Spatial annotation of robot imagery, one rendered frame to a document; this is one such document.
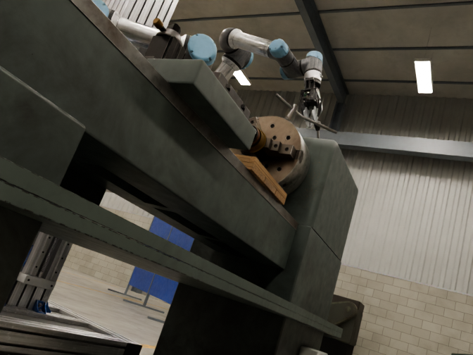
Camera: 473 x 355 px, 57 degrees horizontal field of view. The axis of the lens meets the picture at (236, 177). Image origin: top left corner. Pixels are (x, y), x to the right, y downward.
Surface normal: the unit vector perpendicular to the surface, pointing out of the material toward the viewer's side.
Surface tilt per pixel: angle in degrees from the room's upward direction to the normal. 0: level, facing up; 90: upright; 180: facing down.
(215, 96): 90
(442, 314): 90
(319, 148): 90
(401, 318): 90
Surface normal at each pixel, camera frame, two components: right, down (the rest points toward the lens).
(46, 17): 0.86, 0.14
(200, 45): 0.35, -0.17
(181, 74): -0.40, -0.39
